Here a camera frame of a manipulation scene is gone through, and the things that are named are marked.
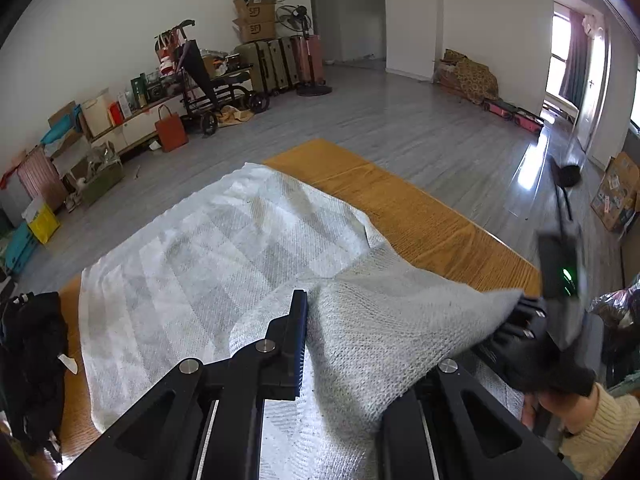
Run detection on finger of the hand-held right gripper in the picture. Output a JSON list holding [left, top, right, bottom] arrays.
[[492, 322, 543, 358], [512, 296, 548, 326]]

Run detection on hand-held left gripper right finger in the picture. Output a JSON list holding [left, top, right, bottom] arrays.
[[377, 357, 576, 480]]

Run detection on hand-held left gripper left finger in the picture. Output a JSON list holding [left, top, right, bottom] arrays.
[[57, 289, 308, 480]]

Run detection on grey knit sweater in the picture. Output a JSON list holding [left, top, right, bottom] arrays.
[[80, 162, 526, 480]]

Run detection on black striped garment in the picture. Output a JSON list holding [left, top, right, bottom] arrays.
[[0, 290, 78, 463]]

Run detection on person's right hand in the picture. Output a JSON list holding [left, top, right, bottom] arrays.
[[537, 384, 601, 436]]

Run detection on cardboard box with stickers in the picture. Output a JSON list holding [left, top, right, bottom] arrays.
[[590, 152, 640, 233]]

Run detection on white door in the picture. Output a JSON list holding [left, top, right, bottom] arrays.
[[575, 25, 613, 161]]

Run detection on brown patterned cover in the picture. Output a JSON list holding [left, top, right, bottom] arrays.
[[435, 49, 501, 106]]

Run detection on tan crumpled cloth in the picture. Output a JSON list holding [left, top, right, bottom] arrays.
[[217, 105, 257, 124]]

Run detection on orange paper bag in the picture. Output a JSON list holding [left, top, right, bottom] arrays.
[[154, 105, 190, 153]]

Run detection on purple curtain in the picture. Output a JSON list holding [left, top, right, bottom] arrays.
[[557, 10, 588, 106]]

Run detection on olive green crate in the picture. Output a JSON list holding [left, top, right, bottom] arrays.
[[77, 160, 126, 207]]

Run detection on white low cabinet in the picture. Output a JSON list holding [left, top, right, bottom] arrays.
[[87, 87, 203, 156]]

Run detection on clear plastic bag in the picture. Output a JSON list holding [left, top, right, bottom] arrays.
[[84, 141, 123, 178]]

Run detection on olive green suitcase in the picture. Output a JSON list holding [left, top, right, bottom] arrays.
[[267, 37, 302, 92], [234, 41, 276, 96]]

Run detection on yellow shopping bag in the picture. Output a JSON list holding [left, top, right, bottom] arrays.
[[22, 195, 62, 245]]

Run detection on black folding cart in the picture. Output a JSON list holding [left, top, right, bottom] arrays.
[[172, 20, 271, 137]]

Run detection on pink suitcase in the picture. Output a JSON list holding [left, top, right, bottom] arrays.
[[17, 147, 68, 211], [291, 34, 324, 87]]

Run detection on teal flat case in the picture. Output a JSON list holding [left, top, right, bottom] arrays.
[[4, 224, 40, 275]]

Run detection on white stacked boxes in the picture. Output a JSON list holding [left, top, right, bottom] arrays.
[[50, 132, 93, 177]]

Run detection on green gift box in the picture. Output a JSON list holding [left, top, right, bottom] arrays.
[[131, 72, 167, 109]]

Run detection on red and white tote bag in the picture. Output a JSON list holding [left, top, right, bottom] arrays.
[[154, 30, 188, 77]]

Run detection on printed cardboard box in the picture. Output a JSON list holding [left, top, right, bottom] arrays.
[[232, 0, 278, 23], [232, 19, 277, 43]]

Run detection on grey suitcase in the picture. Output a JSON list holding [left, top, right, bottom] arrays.
[[0, 180, 26, 228]]

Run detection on teal cloth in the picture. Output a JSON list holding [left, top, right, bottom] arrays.
[[40, 106, 85, 147]]

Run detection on black standing fan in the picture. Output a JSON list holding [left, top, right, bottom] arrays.
[[276, 4, 333, 97]]

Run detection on open cardboard box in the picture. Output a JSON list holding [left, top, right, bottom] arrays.
[[47, 101, 81, 131]]

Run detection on pink cases by wall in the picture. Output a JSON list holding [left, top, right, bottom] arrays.
[[482, 100, 546, 133]]

